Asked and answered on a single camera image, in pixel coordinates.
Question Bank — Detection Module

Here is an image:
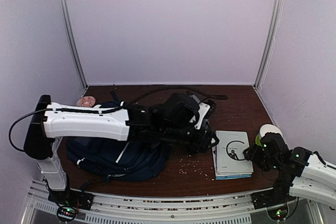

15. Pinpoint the navy blue student backpack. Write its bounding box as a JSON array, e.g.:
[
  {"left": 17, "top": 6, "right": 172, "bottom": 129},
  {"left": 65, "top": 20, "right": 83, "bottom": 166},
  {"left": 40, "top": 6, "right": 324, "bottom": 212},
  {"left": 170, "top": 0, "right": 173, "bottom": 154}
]
[{"left": 66, "top": 91, "right": 171, "bottom": 192}]

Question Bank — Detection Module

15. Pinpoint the red white patterned bowl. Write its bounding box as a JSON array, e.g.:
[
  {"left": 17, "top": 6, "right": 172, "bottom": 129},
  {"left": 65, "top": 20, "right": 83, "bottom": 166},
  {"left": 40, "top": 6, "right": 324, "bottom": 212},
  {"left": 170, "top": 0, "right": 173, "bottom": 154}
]
[{"left": 76, "top": 96, "right": 96, "bottom": 108}]

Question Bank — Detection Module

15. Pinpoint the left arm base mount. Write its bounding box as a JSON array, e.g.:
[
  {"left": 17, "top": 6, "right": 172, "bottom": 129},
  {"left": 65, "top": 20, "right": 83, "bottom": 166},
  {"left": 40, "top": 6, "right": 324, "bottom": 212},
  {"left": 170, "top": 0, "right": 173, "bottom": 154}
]
[{"left": 46, "top": 182, "right": 94, "bottom": 223}]

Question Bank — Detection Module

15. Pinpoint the grey fabric pouch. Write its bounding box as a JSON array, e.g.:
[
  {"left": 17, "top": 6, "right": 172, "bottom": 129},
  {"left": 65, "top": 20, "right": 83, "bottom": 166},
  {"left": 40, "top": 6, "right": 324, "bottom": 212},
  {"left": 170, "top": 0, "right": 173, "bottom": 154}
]
[{"left": 186, "top": 91, "right": 209, "bottom": 104}]

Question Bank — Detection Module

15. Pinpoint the right aluminium corner post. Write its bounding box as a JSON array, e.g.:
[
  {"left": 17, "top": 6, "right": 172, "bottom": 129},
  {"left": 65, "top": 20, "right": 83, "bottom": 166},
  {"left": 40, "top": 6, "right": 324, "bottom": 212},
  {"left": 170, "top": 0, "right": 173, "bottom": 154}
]
[{"left": 254, "top": 0, "right": 284, "bottom": 92}]

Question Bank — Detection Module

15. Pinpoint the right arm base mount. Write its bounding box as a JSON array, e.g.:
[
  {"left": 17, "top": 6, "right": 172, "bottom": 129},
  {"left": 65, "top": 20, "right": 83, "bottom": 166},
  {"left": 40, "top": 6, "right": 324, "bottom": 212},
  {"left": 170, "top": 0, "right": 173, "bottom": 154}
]
[{"left": 250, "top": 182, "right": 299, "bottom": 222}]

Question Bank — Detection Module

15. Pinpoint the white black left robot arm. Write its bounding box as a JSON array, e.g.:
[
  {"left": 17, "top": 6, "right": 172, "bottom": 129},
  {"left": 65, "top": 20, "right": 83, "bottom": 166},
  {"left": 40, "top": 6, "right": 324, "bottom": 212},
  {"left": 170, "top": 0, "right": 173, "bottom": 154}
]
[{"left": 24, "top": 93, "right": 219, "bottom": 205}]

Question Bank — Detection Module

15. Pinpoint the left aluminium corner post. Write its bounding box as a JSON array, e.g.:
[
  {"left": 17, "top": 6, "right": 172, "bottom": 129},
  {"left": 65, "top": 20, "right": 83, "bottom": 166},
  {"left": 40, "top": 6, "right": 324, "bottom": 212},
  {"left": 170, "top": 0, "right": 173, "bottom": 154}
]
[{"left": 60, "top": 0, "right": 88, "bottom": 90}]

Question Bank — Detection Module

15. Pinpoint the aluminium corner post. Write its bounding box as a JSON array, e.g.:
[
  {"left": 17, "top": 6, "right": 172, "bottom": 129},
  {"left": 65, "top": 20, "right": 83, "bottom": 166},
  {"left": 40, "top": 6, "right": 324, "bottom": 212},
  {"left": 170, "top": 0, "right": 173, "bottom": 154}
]
[
  {"left": 254, "top": 0, "right": 284, "bottom": 92},
  {"left": 60, "top": 0, "right": 88, "bottom": 90}
]

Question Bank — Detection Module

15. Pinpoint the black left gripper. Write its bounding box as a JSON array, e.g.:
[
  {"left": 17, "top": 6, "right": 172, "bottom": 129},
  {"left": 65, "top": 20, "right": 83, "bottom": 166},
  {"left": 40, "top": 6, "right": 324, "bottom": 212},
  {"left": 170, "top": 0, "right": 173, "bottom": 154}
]
[{"left": 160, "top": 123, "right": 223, "bottom": 155}]

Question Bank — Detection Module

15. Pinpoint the blue white bottom book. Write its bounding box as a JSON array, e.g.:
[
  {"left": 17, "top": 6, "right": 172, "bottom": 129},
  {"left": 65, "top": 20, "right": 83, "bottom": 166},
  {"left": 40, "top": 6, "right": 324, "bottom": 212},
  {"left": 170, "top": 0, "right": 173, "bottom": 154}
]
[{"left": 209, "top": 133, "right": 253, "bottom": 182}]

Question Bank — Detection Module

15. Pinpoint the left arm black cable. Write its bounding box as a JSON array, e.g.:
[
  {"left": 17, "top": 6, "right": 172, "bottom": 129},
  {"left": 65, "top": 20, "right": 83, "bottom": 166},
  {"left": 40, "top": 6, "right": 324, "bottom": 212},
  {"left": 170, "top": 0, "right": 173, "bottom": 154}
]
[{"left": 9, "top": 89, "right": 228, "bottom": 154}]

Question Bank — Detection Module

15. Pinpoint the aluminium front rail frame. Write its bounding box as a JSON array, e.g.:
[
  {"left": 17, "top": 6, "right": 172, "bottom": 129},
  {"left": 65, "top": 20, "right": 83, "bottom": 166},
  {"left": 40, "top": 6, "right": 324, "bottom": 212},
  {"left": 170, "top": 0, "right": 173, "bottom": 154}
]
[{"left": 20, "top": 178, "right": 326, "bottom": 224}]

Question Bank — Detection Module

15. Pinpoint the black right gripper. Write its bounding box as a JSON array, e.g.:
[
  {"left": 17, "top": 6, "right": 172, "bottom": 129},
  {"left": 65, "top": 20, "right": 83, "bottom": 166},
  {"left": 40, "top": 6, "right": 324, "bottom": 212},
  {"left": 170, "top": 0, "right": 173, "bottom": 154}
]
[{"left": 244, "top": 144, "right": 281, "bottom": 172}]

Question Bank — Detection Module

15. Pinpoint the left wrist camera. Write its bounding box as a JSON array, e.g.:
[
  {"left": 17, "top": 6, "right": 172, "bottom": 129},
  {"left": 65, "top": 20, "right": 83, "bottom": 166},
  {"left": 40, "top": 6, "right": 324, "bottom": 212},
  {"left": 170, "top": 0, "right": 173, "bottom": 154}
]
[{"left": 190, "top": 99, "right": 217, "bottom": 130}]

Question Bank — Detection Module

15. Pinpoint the white Great Gatsby book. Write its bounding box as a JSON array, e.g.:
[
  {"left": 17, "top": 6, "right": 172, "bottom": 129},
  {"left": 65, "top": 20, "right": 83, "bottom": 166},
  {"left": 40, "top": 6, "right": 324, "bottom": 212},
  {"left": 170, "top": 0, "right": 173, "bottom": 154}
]
[{"left": 214, "top": 130, "right": 255, "bottom": 177}]

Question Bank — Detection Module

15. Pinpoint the lime green plate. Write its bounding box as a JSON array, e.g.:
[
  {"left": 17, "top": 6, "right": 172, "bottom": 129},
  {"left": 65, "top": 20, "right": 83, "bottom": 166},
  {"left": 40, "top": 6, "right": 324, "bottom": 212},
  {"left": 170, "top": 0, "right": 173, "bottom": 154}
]
[{"left": 255, "top": 134, "right": 262, "bottom": 146}]

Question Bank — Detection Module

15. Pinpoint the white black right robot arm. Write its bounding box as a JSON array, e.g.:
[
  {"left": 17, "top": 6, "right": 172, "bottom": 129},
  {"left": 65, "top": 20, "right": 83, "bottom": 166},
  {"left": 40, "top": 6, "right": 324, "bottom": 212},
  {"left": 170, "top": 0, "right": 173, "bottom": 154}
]
[{"left": 243, "top": 133, "right": 335, "bottom": 209}]

